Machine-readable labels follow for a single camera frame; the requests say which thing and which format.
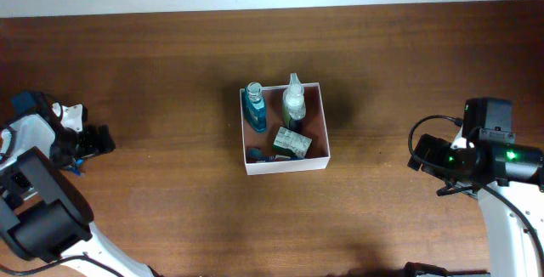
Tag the blue disposable razor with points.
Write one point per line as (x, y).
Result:
(76, 167)

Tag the teal mouthwash bottle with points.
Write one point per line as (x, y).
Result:
(255, 109)

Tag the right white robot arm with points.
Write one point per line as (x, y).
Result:
(506, 179)

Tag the teal red toothpaste box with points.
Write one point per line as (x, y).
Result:
(257, 155)

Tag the white open cardboard box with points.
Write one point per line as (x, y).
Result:
(314, 127)

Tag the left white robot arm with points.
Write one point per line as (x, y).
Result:
(43, 216)

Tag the green white soap box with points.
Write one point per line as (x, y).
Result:
(292, 143)

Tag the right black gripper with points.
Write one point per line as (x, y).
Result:
(438, 148)

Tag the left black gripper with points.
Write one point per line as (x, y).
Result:
(95, 144)

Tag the clear purple liquid bottle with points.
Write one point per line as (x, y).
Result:
(293, 104)

